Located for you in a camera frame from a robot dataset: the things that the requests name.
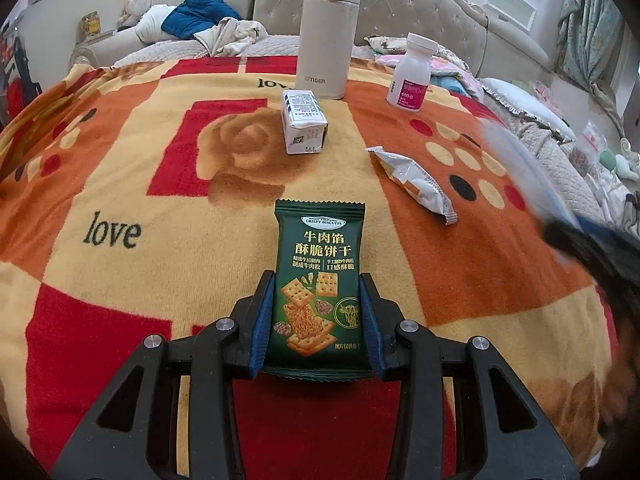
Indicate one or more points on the blue cushion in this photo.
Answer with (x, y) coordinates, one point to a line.
(192, 16)

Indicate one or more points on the green cracker packet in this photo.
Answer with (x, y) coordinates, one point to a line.
(315, 331)

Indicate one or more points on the small white milk carton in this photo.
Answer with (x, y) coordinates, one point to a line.
(304, 124)

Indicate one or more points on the white pillow with trim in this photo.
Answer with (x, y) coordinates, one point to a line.
(522, 104)

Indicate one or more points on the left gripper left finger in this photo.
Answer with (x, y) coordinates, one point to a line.
(130, 431)

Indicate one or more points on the white orange snack packet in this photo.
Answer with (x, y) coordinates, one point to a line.
(417, 182)

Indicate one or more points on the white thermos bottle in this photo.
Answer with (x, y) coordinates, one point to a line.
(326, 37)

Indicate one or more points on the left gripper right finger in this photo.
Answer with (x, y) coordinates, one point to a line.
(463, 412)

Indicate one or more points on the pink blue folded blanket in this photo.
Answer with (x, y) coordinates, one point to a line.
(448, 71)

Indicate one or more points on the white pink pill bottle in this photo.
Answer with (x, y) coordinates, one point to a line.
(412, 74)

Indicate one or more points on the clear plastic snack bag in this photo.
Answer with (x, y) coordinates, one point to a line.
(585, 153)

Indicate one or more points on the white plush toy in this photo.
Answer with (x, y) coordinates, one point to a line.
(623, 169)

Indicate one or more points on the beige tufted sofa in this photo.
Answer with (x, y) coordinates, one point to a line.
(492, 48)

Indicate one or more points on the teal patterned curtain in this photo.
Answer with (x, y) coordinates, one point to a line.
(588, 33)

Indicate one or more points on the red orange love blanket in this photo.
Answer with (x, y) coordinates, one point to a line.
(146, 200)

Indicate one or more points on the green plush toy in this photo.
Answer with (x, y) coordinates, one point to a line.
(608, 160)

